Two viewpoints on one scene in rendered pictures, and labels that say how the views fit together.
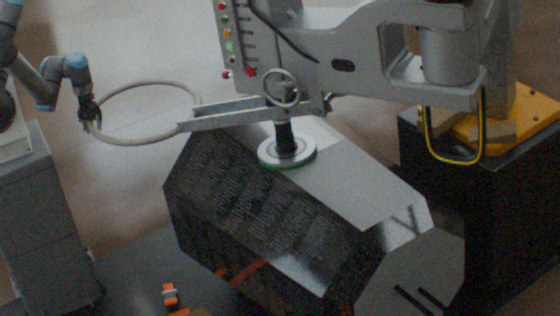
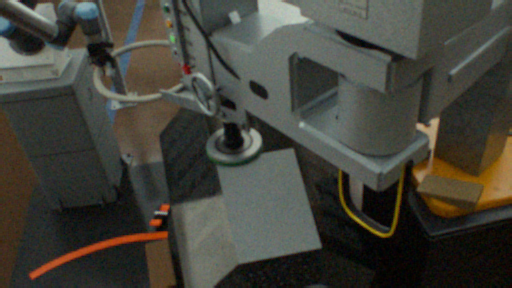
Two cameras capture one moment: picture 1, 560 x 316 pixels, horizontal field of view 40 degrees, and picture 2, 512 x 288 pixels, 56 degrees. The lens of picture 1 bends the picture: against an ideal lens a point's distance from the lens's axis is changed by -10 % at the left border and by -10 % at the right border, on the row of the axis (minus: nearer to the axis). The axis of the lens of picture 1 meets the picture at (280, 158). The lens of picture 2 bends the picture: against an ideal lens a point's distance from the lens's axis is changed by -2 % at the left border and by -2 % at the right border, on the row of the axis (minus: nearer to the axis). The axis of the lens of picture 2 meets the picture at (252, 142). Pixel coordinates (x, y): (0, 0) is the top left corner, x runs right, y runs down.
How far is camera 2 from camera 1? 1.46 m
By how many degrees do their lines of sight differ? 18
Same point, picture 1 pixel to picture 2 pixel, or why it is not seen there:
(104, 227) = (153, 141)
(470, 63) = (393, 133)
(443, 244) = not seen: outside the picture
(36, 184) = (56, 105)
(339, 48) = (255, 70)
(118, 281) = (134, 190)
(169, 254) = not seen: hidden behind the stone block
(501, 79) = (481, 135)
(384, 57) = (296, 94)
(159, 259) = not seen: hidden behind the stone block
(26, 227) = (46, 136)
